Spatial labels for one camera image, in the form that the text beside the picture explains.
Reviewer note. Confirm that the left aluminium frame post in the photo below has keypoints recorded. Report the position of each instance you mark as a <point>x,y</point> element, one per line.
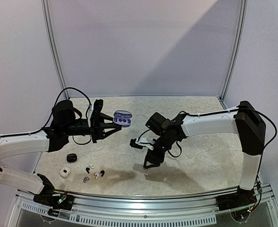
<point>52,43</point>

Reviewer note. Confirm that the right aluminium frame post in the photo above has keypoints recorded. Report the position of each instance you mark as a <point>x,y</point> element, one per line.
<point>235,50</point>

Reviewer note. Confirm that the purple earbud charging case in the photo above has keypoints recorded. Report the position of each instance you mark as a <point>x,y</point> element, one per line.
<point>122,118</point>

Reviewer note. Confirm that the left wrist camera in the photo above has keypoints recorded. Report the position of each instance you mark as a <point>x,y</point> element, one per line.
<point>91,111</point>

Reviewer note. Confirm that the aluminium frame post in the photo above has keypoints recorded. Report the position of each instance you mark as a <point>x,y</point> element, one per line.
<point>235,50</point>
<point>52,43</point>

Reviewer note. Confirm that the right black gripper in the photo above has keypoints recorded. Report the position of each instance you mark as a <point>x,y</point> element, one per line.
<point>156,151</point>

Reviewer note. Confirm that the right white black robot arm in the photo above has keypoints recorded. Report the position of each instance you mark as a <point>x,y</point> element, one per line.
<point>243,121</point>

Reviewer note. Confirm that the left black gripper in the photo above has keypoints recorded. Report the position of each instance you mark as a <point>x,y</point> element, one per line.
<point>96,130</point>

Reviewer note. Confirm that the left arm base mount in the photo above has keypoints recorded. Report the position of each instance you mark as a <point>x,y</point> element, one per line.
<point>55,200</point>

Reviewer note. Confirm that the white earbud charging case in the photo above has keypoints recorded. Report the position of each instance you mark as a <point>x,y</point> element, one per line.
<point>65,172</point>

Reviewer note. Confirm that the black earbud charging case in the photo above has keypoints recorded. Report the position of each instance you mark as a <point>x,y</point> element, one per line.
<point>71,158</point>

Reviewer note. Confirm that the aluminium front rail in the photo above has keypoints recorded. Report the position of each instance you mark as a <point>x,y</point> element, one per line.
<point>198,210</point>

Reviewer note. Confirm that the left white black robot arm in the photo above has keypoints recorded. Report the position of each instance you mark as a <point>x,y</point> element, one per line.
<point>67,121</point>

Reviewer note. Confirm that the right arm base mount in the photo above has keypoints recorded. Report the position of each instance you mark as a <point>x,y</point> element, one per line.
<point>240,198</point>

